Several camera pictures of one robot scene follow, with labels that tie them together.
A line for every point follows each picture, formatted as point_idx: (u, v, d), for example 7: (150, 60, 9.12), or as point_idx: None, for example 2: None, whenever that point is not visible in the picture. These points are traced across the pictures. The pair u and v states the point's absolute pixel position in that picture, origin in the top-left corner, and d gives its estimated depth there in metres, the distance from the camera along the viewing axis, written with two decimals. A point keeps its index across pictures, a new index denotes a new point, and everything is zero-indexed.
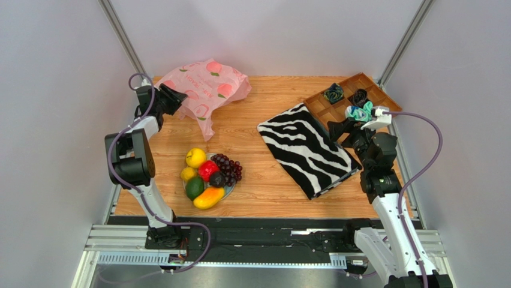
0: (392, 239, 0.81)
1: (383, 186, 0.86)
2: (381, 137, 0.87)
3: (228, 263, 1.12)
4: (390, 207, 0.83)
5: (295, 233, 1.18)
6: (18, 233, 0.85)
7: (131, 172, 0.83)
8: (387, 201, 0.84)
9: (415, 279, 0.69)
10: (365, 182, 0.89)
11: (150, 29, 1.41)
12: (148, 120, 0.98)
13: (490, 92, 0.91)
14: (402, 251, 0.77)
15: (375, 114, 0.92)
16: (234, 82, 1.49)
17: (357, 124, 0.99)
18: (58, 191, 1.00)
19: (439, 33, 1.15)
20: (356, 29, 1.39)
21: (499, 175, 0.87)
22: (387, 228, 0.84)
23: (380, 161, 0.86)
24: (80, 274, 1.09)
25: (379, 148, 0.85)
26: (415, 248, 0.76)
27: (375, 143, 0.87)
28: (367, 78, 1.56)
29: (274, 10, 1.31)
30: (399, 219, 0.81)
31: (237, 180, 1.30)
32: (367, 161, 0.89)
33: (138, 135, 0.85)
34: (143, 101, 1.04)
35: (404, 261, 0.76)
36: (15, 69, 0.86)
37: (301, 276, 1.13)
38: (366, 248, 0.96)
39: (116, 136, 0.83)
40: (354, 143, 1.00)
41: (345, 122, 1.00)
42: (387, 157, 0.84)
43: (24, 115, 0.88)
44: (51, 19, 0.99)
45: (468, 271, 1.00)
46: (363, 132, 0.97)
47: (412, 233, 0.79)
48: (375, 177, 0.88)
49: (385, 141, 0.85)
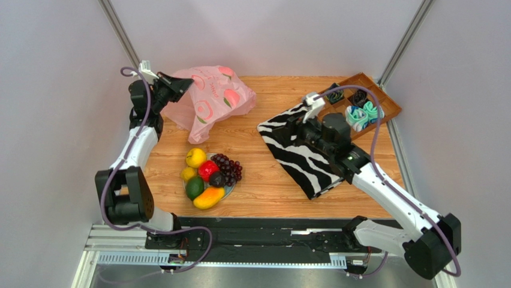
0: (390, 207, 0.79)
1: (353, 164, 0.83)
2: (328, 119, 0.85)
3: (228, 263, 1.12)
4: (372, 178, 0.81)
5: (295, 233, 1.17)
6: (18, 233, 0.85)
7: (124, 216, 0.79)
8: (366, 175, 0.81)
9: (431, 234, 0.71)
10: (337, 168, 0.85)
11: (149, 29, 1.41)
12: (146, 136, 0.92)
13: (489, 92, 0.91)
14: (405, 213, 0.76)
15: (307, 104, 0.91)
16: (243, 94, 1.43)
17: (298, 120, 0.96)
18: (57, 191, 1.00)
19: (439, 33, 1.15)
20: (355, 29, 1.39)
21: (499, 175, 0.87)
22: (378, 198, 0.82)
23: (339, 141, 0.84)
24: (80, 274, 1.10)
25: (334, 129, 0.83)
26: (414, 204, 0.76)
27: (326, 126, 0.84)
28: (367, 77, 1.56)
29: (274, 9, 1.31)
30: (385, 185, 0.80)
31: (237, 180, 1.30)
32: (330, 147, 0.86)
33: (134, 177, 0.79)
34: (138, 105, 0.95)
35: (411, 222, 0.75)
36: (15, 69, 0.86)
37: (301, 276, 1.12)
38: (369, 239, 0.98)
39: (108, 179, 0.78)
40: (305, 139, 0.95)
41: (288, 125, 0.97)
42: (343, 134, 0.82)
43: (24, 114, 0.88)
44: (50, 19, 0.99)
45: (468, 271, 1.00)
46: (307, 124, 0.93)
47: (402, 190, 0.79)
48: (342, 159, 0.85)
49: (332, 120, 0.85)
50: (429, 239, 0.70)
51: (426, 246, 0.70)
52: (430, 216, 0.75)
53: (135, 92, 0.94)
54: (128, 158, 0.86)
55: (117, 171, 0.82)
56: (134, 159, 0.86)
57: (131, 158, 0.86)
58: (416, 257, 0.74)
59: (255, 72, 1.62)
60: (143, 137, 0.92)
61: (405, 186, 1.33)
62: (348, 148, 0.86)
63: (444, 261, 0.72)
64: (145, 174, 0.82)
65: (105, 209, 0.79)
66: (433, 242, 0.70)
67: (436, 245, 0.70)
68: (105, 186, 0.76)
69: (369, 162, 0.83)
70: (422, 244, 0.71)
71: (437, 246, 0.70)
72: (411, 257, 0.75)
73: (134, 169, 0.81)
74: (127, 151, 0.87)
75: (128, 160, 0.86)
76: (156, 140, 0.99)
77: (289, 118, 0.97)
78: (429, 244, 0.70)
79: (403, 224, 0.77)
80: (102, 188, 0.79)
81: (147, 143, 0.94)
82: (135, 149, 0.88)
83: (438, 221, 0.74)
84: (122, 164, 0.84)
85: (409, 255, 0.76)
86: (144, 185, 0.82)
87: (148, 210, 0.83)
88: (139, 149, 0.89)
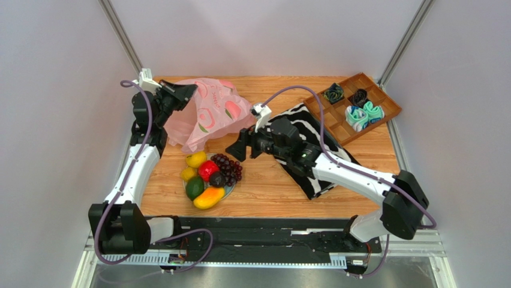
0: (352, 185, 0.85)
1: (309, 161, 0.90)
2: (274, 125, 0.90)
3: (228, 263, 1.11)
4: (327, 165, 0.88)
5: (295, 232, 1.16)
6: (18, 233, 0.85)
7: (118, 250, 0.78)
8: (321, 166, 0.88)
9: (391, 194, 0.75)
10: (296, 168, 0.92)
11: (149, 29, 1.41)
12: (146, 158, 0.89)
13: (489, 92, 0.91)
14: (364, 185, 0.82)
15: (256, 112, 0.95)
16: (244, 108, 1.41)
17: (249, 131, 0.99)
18: (57, 191, 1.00)
19: (439, 33, 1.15)
20: (355, 29, 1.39)
21: (499, 175, 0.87)
22: (343, 182, 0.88)
23: (291, 144, 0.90)
24: (80, 274, 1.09)
25: (283, 135, 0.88)
26: (369, 173, 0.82)
27: (276, 134, 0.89)
28: (366, 78, 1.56)
29: (274, 9, 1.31)
30: (342, 167, 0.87)
31: (237, 180, 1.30)
32: (283, 151, 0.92)
33: (128, 215, 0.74)
34: (140, 118, 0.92)
35: (373, 191, 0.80)
36: (15, 69, 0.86)
37: (301, 276, 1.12)
38: (365, 233, 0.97)
39: (101, 216, 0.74)
40: (260, 148, 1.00)
41: (240, 138, 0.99)
42: (293, 136, 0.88)
43: (23, 114, 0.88)
44: (50, 19, 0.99)
45: (468, 270, 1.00)
46: (259, 133, 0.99)
47: (355, 165, 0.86)
48: (297, 160, 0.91)
49: (280, 125, 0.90)
50: (391, 198, 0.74)
51: (391, 207, 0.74)
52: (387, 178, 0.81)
53: (137, 105, 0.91)
54: (125, 189, 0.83)
55: (113, 205, 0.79)
56: (131, 189, 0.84)
57: (127, 188, 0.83)
58: (393, 223, 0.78)
59: (255, 72, 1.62)
60: (143, 159, 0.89)
61: None
62: (300, 147, 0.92)
63: (415, 216, 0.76)
64: (141, 210, 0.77)
65: (99, 242, 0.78)
66: (396, 201, 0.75)
67: (399, 202, 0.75)
68: (98, 227, 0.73)
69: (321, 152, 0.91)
70: (388, 207, 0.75)
71: (400, 202, 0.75)
72: (388, 223, 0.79)
73: (128, 204, 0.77)
74: (123, 182, 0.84)
75: (123, 192, 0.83)
76: (159, 158, 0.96)
77: (242, 130, 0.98)
78: (393, 204, 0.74)
79: (370, 195, 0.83)
80: (97, 223, 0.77)
81: (149, 164, 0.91)
82: (132, 176, 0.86)
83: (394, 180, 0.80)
84: (117, 197, 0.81)
85: (387, 224, 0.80)
86: (140, 221, 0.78)
87: (144, 243, 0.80)
88: (137, 176, 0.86)
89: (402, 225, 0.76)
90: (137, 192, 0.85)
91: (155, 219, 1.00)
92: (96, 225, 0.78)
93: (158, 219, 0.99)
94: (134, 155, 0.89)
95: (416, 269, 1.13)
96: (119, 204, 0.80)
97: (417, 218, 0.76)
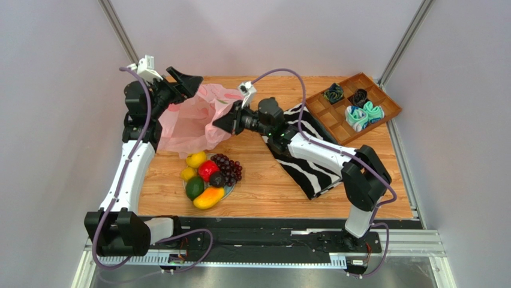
0: (320, 159, 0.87)
1: (287, 140, 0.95)
2: (262, 105, 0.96)
3: (229, 263, 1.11)
4: (300, 143, 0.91)
5: (295, 232, 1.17)
6: (18, 233, 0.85)
7: (118, 253, 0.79)
8: (295, 143, 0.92)
9: (351, 164, 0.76)
10: (276, 146, 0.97)
11: (149, 29, 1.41)
12: (140, 157, 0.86)
13: (489, 92, 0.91)
14: (328, 158, 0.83)
15: (244, 88, 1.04)
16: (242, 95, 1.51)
17: (237, 107, 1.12)
18: (58, 191, 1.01)
19: (439, 33, 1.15)
20: (355, 29, 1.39)
21: (499, 174, 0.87)
22: (314, 159, 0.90)
23: (275, 124, 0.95)
24: (80, 274, 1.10)
25: (269, 114, 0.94)
26: (333, 147, 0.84)
27: (262, 112, 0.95)
28: (366, 77, 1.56)
29: (274, 10, 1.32)
30: (312, 144, 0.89)
31: (237, 180, 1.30)
32: (267, 129, 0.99)
33: (125, 223, 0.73)
34: (134, 110, 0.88)
35: (336, 162, 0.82)
36: (16, 69, 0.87)
37: (301, 276, 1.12)
38: (361, 225, 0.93)
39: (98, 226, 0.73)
40: (245, 124, 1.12)
41: (232, 111, 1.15)
42: (278, 116, 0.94)
43: (24, 115, 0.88)
44: (51, 20, 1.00)
45: (467, 270, 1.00)
46: (244, 111, 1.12)
47: (324, 142, 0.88)
48: (278, 138, 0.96)
49: (267, 104, 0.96)
50: (350, 167, 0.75)
51: (351, 176, 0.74)
52: (349, 151, 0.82)
53: (131, 95, 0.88)
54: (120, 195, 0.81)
55: (109, 212, 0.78)
56: (126, 195, 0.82)
57: (122, 192, 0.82)
58: (354, 195, 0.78)
59: (255, 72, 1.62)
60: (137, 158, 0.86)
61: (405, 186, 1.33)
62: (282, 128, 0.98)
63: (375, 188, 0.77)
64: (138, 216, 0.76)
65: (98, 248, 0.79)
66: (355, 172, 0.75)
67: (358, 173, 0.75)
68: (95, 235, 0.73)
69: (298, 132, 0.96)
70: (348, 177, 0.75)
71: (359, 173, 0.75)
72: (349, 196, 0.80)
73: (125, 212, 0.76)
74: (118, 185, 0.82)
75: (119, 198, 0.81)
76: (154, 152, 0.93)
77: (236, 104, 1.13)
78: (351, 173, 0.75)
79: (335, 169, 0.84)
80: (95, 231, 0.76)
81: (143, 163, 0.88)
82: (126, 179, 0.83)
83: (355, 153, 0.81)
84: (112, 204, 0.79)
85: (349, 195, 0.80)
86: (139, 224, 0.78)
87: (143, 245, 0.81)
88: (132, 177, 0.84)
89: (361, 197, 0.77)
90: (134, 195, 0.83)
91: (156, 219, 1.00)
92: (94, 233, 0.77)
93: (158, 221, 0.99)
94: (128, 156, 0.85)
95: (416, 269, 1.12)
96: (115, 210, 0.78)
97: (376, 191, 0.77)
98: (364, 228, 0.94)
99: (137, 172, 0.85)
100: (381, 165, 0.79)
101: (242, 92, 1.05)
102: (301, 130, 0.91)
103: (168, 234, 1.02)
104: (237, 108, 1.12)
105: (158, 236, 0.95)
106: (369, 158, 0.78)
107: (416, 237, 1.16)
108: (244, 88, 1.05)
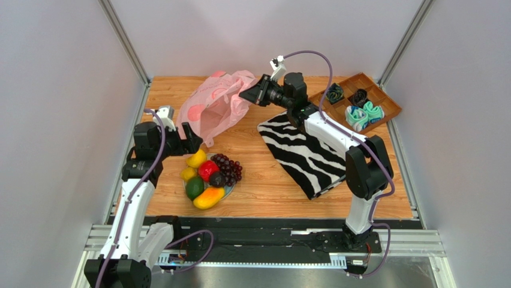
0: (330, 140, 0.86)
1: (305, 116, 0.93)
2: (288, 77, 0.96)
3: (228, 263, 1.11)
4: (316, 120, 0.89)
5: (295, 233, 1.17)
6: (18, 233, 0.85)
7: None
8: (312, 118, 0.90)
9: (355, 147, 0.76)
10: (293, 119, 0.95)
11: (149, 29, 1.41)
12: (139, 198, 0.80)
13: (490, 92, 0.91)
14: (338, 140, 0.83)
15: (277, 62, 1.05)
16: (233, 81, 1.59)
17: (266, 77, 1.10)
18: (58, 190, 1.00)
19: (439, 32, 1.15)
20: (355, 29, 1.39)
21: (499, 174, 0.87)
22: (323, 138, 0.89)
23: (297, 98, 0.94)
24: (80, 274, 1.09)
25: (293, 86, 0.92)
26: (345, 131, 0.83)
27: (286, 83, 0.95)
28: (367, 77, 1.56)
29: (274, 9, 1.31)
30: (326, 124, 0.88)
31: (237, 180, 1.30)
32: (288, 102, 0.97)
33: (125, 272, 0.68)
34: (140, 144, 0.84)
35: (343, 146, 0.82)
36: (16, 68, 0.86)
37: (301, 276, 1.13)
38: (360, 220, 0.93)
39: (98, 275, 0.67)
40: (270, 97, 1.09)
41: (261, 81, 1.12)
42: (301, 90, 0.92)
43: (24, 114, 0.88)
44: (51, 18, 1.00)
45: (468, 270, 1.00)
46: (271, 83, 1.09)
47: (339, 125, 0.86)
48: (297, 112, 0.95)
49: (294, 78, 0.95)
50: (355, 150, 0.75)
51: (353, 160, 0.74)
52: (359, 136, 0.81)
53: (140, 129, 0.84)
54: (120, 241, 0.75)
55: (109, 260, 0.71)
56: (126, 240, 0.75)
57: (122, 238, 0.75)
58: (354, 180, 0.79)
59: (255, 73, 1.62)
60: (137, 199, 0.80)
61: (405, 186, 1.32)
62: (303, 104, 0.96)
63: (375, 178, 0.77)
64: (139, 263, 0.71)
65: None
66: (359, 156, 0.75)
67: (363, 157, 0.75)
68: (96, 286, 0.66)
69: (318, 111, 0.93)
70: (350, 159, 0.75)
71: (363, 158, 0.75)
72: (348, 179, 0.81)
73: (125, 259, 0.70)
74: (118, 231, 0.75)
75: (118, 243, 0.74)
76: (154, 188, 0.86)
77: (265, 76, 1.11)
78: (354, 157, 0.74)
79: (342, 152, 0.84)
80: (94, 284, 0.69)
81: (143, 203, 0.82)
82: (126, 222, 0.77)
83: (364, 140, 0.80)
84: (111, 252, 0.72)
85: (349, 179, 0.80)
86: (140, 266, 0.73)
87: (143, 286, 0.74)
88: (132, 221, 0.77)
89: (358, 181, 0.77)
90: (134, 240, 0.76)
91: (153, 231, 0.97)
92: (94, 281, 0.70)
93: (157, 237, 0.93)
94: (127, 197, 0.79)
95: (416, 269, 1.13)
96: (115, 258, 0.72)
97: (376, 182, 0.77)
98: (363, 225, 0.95)
99: (138, 214, 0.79)
100: (387, 157, 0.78)
101: (273, 63, 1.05)
102: (321, 108, 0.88)
103: (165, 243, 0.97)
104: (265, 79, 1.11)
105: (158, 252, 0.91)
106: (376, 146, 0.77)
107: (416, 237, 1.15)
108: (276, 62, 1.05)
